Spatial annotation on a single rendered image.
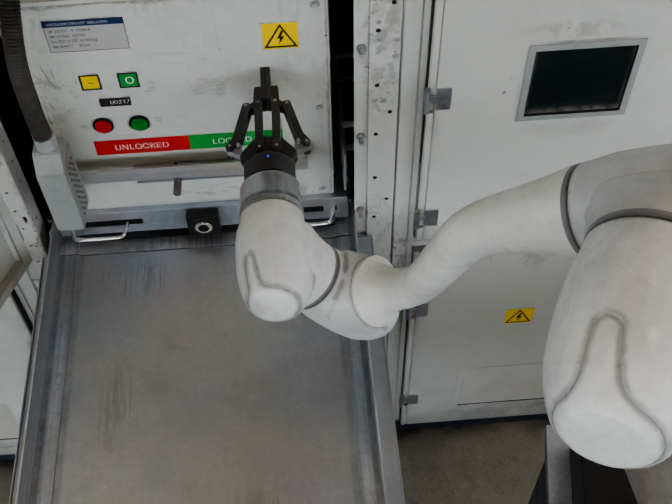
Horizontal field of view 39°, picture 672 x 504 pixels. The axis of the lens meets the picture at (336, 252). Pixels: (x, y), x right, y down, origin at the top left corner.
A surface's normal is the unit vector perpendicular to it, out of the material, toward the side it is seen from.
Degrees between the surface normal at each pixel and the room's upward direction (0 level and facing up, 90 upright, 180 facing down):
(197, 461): 0
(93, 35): 90
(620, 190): 41
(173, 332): 0
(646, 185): 33
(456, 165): 90
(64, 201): 90
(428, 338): 90
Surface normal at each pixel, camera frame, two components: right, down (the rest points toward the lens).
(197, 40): 0.07, 0.80
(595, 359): -0.55, -0.36
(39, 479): -0.02, -0.59
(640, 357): -0.08, -0.36
